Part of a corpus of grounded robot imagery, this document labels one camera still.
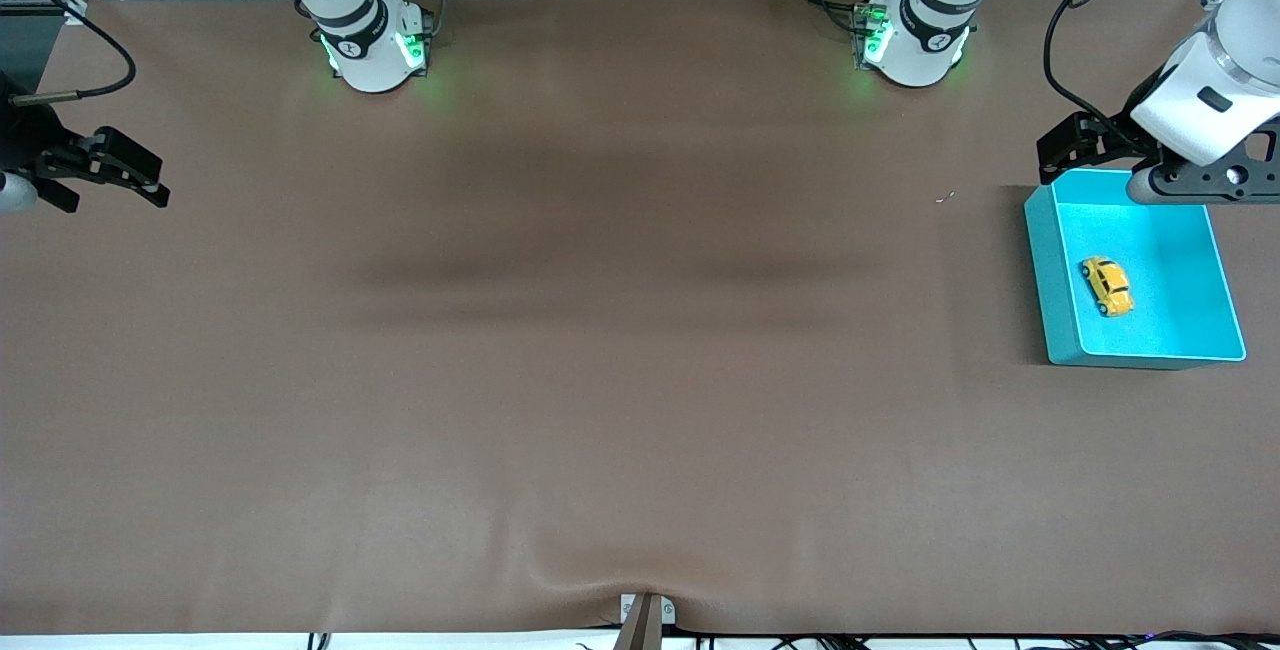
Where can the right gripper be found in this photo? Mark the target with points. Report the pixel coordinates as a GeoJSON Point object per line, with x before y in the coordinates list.
{"type": "Point", "coordinates": [30, 143]}

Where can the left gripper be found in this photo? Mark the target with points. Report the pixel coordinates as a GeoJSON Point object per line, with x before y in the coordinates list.
{"type": "Point", "coordinates": [1108, 137]}

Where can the yellow beetle toy car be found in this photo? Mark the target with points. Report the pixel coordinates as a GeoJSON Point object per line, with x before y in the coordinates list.
{"type": "Point", "coordinates": [1107, 286]}

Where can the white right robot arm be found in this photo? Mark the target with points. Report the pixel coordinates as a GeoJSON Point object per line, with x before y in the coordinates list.
{"type": "Point", "coordinates": [375, 50]}

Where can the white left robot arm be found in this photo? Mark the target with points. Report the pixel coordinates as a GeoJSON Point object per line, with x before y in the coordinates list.
{"type": "Point", "coordinates": [915, 40]}

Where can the teal plastic bin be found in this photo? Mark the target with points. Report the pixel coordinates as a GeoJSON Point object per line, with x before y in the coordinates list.
{"type": "Point", "coordinates": [1170, 330]}

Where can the brown table mat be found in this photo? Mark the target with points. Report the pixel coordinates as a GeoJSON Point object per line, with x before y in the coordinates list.
{"type": "Point", "coordinates": [640, 380]}

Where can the grey metal clamp bracket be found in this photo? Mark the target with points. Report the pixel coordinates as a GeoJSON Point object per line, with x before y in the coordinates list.
{"type": "Point", "coordinates": [645, 620]}

